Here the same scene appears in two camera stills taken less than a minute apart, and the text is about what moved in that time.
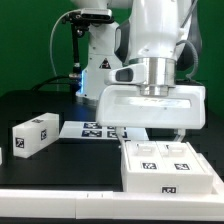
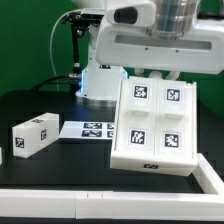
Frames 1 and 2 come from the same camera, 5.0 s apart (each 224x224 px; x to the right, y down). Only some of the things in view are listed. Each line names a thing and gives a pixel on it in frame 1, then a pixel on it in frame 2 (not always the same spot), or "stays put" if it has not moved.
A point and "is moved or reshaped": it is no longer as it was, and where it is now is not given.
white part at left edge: [1, 161] stays put
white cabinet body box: [163, 167] is moved or reshaped
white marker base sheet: [91, 130] stays put
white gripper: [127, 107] to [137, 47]
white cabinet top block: [33, 136] stays put
